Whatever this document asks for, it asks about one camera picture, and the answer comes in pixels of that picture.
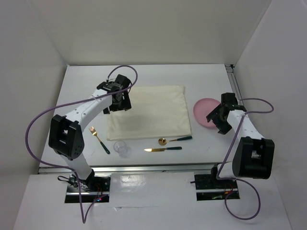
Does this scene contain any pink plate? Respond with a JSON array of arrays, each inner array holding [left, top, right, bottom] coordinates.
[[193, 98, 220, 129]]

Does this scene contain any gold fork green handle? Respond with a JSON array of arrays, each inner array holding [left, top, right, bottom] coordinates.
[[89, 126, 110, 155]]

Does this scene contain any cream cloth placemat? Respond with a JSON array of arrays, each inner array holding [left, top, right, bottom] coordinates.
[[107, 85, 191, 141]]

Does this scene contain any clear plastic cup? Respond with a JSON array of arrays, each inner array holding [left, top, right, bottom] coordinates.
[[113, 140, 131, 159]]

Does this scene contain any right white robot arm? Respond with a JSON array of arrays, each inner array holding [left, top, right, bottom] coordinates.
[[206, 92, 275, 188]]

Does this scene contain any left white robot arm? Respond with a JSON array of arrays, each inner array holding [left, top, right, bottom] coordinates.
[[48, 74, 131, 191]]

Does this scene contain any right aluminium rail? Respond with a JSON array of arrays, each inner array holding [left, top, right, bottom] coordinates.
[[224, 63, 264, 170]]

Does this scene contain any aluminium rail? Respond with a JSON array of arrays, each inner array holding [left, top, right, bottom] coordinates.
[[37, 162, 264, 175], [224, 63, 264, 170]]

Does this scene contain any front aluminium rail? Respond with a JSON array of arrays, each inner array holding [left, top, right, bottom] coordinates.
[[37, 162, 264, 175]]

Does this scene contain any gold spoon green handle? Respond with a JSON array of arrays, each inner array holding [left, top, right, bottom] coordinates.
[[158, 136, 192, 146]]

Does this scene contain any gold knife green handle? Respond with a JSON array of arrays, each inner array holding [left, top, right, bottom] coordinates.
[[144, 147, 182, 152]]

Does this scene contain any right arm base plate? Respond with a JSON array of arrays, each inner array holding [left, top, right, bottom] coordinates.
[[190, 174, 240, 201]]

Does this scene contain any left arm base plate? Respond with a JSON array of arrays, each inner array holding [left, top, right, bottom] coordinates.
[[58, 174, 111, 204]]

